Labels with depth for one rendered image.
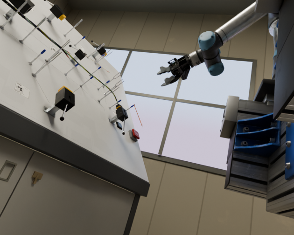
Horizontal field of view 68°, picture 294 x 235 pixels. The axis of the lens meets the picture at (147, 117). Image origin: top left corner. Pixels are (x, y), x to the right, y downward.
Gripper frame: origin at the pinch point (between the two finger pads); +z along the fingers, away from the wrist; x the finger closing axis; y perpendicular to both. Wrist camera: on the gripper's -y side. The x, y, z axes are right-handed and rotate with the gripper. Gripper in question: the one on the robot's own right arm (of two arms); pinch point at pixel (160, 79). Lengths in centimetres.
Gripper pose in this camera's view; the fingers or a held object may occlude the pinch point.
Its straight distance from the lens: 129.8
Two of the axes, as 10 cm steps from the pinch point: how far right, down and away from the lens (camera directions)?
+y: -4.7, -2.6, -8.4
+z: -8.5, 4.0, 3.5
